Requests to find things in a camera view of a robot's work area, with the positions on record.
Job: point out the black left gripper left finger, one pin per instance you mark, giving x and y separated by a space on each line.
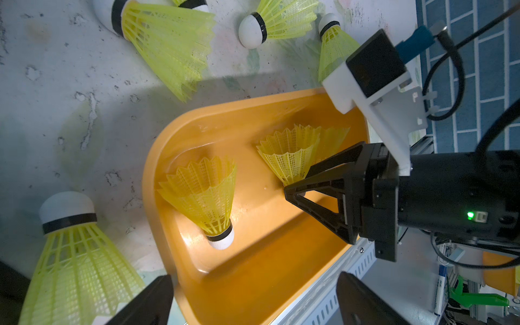
151 306

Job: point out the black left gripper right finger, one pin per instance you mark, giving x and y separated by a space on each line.
358 304

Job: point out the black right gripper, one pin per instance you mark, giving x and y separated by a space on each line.
367 200

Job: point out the yellow-green shuttlecock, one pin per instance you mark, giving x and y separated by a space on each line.
331 140
203 191
200 5
277 20
337 45
175 42
290 153
81 277

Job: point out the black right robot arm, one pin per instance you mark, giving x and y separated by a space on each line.
468 198

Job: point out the green plastic clamp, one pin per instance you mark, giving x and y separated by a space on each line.
468 299

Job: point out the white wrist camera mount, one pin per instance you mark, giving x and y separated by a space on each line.
375 80

